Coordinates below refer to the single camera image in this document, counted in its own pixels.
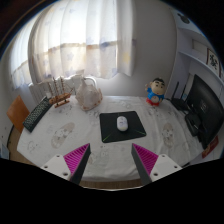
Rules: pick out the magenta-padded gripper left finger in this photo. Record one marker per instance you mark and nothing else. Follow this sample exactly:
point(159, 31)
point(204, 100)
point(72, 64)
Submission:
point(58, 165)

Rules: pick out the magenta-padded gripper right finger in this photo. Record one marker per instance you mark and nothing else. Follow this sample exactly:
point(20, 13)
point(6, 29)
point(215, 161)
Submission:
point(163, 165)

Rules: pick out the white cartoon-print computer mouse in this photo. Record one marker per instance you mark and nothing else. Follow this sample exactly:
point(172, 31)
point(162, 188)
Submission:
point(122, 123)

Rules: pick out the black mouse pad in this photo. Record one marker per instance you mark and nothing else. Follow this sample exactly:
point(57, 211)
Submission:
point(108, 128)

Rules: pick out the white cartoon-print tablecloth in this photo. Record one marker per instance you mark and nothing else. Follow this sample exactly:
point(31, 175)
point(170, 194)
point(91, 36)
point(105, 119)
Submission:
point(73, 133)

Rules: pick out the black mechanical keyboard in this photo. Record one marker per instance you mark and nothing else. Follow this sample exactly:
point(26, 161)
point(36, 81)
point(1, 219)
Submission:
point(36, 115)

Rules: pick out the black router with antennas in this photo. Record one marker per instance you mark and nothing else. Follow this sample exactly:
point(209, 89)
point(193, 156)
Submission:
point(180, 104)

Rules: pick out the orange wooden chair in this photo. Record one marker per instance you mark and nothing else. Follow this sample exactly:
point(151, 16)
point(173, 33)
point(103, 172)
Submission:
point(16, 113)

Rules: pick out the wooden model sailing ship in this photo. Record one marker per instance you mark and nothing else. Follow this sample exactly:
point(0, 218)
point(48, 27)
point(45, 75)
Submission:
point(60, 98)

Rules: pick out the cartoon boy figurine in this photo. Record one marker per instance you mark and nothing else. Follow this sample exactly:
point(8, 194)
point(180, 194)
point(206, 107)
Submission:
point(155, 95)

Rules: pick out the black monitor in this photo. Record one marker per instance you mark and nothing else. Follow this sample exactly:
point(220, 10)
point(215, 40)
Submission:
point(208, 110)

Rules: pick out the large white conch shell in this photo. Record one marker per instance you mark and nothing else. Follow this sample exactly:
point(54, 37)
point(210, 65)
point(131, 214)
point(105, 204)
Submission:
point(88, 96)

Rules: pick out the white radiator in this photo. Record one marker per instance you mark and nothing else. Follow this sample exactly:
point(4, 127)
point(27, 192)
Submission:
point(40, 90)

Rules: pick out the white shelf unit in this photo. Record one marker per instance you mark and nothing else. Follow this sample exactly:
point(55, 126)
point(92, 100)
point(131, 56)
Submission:
point(193, 63)

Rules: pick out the sheer white star-print curtain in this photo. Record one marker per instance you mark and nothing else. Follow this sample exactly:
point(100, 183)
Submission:
point(80, 36)

